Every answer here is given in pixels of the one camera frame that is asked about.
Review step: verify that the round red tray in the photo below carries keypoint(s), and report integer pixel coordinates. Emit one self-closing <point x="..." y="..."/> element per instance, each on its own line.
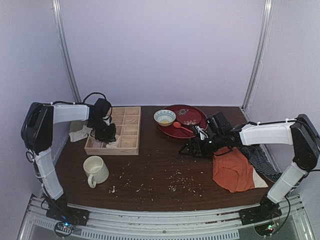
<point x="178" y="133"/>

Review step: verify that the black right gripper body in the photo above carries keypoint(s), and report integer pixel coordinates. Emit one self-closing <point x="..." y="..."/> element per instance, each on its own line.
<point x="194" y="146"/>

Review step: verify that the striped dark underwear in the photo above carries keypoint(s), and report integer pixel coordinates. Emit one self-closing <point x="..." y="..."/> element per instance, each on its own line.
<point x="258" y="159"/>

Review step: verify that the wooden compartment tray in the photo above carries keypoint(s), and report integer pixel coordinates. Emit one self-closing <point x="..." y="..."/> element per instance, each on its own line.
<point x="127" y="121"/>

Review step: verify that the white ceramic mug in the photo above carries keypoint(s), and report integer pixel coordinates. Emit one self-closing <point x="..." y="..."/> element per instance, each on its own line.
<point x="95" y="170"/>

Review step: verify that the red plastic spoon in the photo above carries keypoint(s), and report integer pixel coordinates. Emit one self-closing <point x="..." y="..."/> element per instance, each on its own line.
<point x="178" y="125"/>

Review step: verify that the aluminium frame post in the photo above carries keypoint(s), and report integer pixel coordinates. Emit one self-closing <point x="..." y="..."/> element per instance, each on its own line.
<point x="258" y="59"/>
<point x="56" y="4"/>

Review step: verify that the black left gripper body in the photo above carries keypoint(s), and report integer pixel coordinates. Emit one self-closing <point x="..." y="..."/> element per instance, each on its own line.
<point x="106" y="135"/>

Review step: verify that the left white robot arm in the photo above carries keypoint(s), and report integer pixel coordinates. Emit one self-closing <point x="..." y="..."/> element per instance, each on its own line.
<point x="37" y="134"/>

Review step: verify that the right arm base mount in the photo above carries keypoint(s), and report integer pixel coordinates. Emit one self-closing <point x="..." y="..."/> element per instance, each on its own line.
<point x="266" y="210"/>

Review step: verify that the blue patterned bowl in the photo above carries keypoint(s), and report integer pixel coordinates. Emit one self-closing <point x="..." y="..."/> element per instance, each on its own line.
<point x="164" y="117"/>

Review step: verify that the right aluminium frame post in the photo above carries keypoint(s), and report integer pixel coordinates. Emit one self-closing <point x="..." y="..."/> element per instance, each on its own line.
<point x="258" y="59"/>

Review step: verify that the beige underwear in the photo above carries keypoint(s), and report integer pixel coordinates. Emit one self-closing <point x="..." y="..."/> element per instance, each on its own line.
<point x="114" y="144"/>

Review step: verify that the red floral small plate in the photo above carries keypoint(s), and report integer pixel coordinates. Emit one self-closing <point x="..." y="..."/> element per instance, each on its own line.
<point x="188" y="116"/>

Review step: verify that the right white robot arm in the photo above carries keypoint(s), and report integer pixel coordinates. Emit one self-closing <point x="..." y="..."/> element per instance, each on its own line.
<point x="295" y="139"/>

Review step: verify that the orange underwear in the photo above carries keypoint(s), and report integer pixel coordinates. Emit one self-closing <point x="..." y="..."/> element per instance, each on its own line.
<point x="233" y="172"/>

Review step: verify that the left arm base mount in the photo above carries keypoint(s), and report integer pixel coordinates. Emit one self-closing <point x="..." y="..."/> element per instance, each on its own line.
<point x="60" y="211"/>

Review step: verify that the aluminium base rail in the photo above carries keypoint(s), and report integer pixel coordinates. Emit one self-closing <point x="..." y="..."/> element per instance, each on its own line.
<point x="218" y="224"/>

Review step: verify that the left aluminium frame post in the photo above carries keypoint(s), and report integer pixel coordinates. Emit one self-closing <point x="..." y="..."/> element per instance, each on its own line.
<point x="56" y="4"/>

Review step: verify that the olive cloth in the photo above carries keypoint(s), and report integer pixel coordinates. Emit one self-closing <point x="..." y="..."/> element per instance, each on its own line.
<point x="78" y="131"/>

